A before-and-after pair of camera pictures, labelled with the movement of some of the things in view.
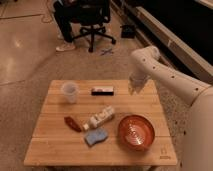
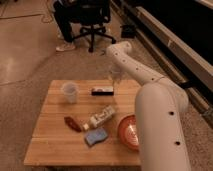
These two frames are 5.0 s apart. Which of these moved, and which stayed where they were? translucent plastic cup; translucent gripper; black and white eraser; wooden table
Moved: translucent gripper
Stayed: black and white eraser; wooden table; translucent plastic cup
